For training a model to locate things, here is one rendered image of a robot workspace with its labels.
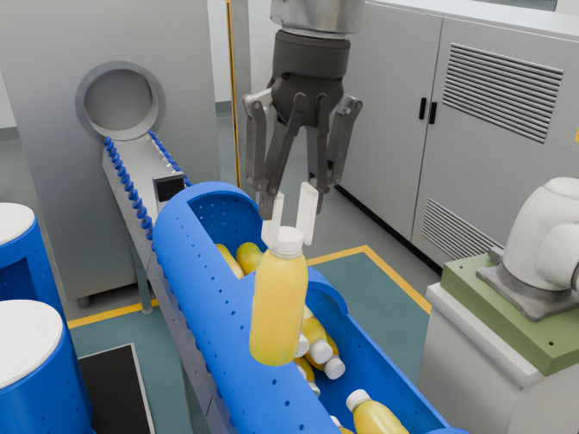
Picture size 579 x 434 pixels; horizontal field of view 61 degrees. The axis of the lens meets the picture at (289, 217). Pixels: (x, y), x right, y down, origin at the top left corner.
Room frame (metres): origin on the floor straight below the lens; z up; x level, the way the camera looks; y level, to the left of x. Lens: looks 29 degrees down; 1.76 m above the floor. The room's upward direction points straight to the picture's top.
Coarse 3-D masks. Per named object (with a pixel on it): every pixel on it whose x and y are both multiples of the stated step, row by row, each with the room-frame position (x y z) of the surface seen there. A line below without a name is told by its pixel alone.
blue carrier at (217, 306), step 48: (192, 192) 1.05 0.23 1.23; (240, 192) 1.09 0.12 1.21; (192, 240) 0.88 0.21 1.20; (240, 240) 1.13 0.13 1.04; (192, 288) 0.77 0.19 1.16; (240, 288) 0.69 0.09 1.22; (240, 336) 0.60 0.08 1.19; (336, 336) 0.75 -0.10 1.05; (240, 384) 0.53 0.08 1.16; (288, 384) 0.48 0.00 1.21; (336, 384) 0.68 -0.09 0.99; (384, 384) 0.61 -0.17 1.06; (240, 432) 0.50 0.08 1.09; (288, 432) 0.42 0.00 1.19; (336, 432) 0.40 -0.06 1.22; (432, 432) 0.39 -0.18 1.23
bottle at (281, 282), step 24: (264, 264) 0.48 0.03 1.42; (288, 264) 0.47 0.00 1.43; (264, 288) 0.46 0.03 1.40; (288, 288) 0.46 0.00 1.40; (264, 312) 0.46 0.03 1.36; (288, 312) 0.46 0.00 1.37; (264, 336) 0.45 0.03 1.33; (288, 336) 0.45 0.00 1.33; (264, 360) 0.45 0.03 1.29; (288, 360) 0.45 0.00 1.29
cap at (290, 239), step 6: (282, 228) 0.50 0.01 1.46; (288, 228) 0.50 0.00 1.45; (294, 228) 0.51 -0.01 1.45; (282, 234) 0.49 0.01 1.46; (288, 234) 0.49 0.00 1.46; (294, 234) 0.49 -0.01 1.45; (300, 234) 0.49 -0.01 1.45; (282, 240) 0.47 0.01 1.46; (288, 240) 0.47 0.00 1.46; (294, 240) 0.48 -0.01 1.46; (300, 240) 0.48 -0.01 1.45; (282, 246) 0.47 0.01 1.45; (288, 246) 0.47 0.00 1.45; (294, 246) 0.47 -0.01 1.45; (300, 246) 0.48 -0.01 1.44; (282, 252) 0.47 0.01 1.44; (288, 252) 0.47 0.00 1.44; (294, 252) 0.47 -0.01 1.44
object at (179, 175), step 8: (160, 176) 1.46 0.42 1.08; (168, 176) 1.46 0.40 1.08; (176, 176) 1.47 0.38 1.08; (160, 184) 1.43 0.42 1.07; (168, 184) 1.45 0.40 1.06; (176, 184) 1.46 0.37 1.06; (160, 192) 1.43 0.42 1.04; (168, 192) 1.44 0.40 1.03; (176, 192) 1.45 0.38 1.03; (160, 200) 1.43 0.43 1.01; (168, 200) 1.44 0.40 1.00; (160, 208) 1.44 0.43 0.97
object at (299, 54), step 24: (288, 48) 0.48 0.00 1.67; (312, 48) 0.47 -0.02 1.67; (336, 48) 0.47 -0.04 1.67; (288, 72) 0.48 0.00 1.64; (312, 72) 0.47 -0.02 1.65; (336, 72) 0.48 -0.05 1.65; (288, 96) 0.48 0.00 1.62; (312, 96) 0.49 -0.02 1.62; (336, 96) 0.51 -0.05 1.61; (288, 120) 0.48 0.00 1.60; (312, 120) 0.49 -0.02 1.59
